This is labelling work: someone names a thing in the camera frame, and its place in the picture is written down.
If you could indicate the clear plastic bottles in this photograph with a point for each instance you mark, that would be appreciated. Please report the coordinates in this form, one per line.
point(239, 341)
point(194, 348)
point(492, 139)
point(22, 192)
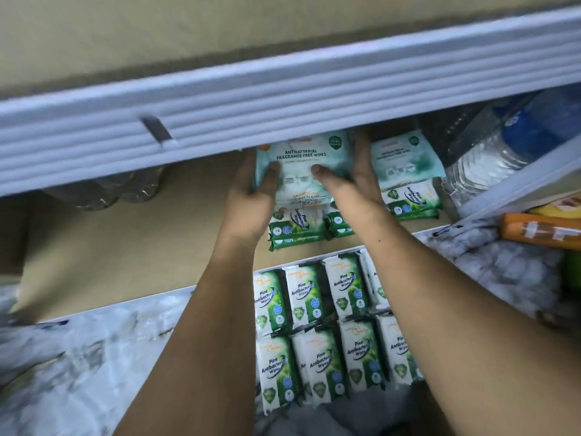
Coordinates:
point(100, 188)

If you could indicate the yellow bottle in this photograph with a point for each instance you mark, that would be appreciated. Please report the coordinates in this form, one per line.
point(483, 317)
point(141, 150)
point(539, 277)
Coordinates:
point(558, 209)

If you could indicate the group of green pine packets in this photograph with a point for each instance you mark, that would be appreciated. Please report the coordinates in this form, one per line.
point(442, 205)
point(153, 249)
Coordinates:
point(309, 295)

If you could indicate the orange bottle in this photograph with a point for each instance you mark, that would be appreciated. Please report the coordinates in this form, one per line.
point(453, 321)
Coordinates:
point(540, 231)

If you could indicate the grey metal shelf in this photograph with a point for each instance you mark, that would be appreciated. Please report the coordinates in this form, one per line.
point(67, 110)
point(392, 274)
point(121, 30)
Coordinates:
point(272, 104)

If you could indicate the water bottles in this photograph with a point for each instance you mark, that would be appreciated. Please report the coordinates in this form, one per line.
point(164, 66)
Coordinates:
point(508, 140)

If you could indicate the person's left hand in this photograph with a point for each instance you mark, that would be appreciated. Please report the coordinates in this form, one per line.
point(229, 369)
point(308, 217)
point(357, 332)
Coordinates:
point(247, 204)

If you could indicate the person's right forearm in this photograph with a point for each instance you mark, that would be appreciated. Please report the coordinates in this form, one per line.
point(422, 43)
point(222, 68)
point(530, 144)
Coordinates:
point(472, 340)

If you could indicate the person's left forearm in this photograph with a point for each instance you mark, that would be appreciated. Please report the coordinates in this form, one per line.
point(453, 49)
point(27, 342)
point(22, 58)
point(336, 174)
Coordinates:
point(200, 349)

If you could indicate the person's right hand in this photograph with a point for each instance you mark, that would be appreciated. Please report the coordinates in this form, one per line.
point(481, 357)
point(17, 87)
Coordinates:
point(363, 200)

